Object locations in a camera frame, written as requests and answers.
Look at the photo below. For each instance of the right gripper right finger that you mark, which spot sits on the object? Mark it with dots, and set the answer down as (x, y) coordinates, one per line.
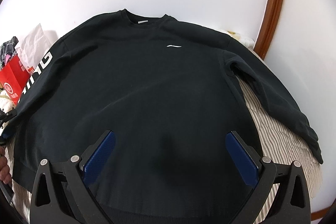
(291, 203)

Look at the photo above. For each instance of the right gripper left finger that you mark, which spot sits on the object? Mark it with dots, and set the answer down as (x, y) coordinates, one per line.
(60, 187)

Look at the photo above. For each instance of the black sweatshirt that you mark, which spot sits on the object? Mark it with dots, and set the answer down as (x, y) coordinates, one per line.
(170, 91)

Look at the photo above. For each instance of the person's left hand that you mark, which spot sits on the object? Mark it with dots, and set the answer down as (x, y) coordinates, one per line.
(5, 175)

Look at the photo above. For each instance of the striped quilted mattress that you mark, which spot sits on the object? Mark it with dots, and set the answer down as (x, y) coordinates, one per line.
(278, 143)

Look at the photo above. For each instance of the white floral cloth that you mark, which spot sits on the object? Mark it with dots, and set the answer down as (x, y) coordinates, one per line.
(8, 111)

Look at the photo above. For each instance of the red paper shopping bag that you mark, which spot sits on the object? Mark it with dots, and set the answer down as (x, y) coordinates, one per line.
(15, 79)

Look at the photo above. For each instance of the white duck print pillow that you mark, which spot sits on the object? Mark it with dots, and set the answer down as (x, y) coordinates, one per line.
(244, 40)

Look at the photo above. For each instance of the white plastic shopping bag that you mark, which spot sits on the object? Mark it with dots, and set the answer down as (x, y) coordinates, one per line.
(34, 46)

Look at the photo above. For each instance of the dark plaid garment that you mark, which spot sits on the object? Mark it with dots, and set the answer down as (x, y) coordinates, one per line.
(8, 51)

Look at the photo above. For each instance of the brown wooden door frame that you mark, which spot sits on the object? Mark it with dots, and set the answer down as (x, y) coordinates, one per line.
(268, 27)

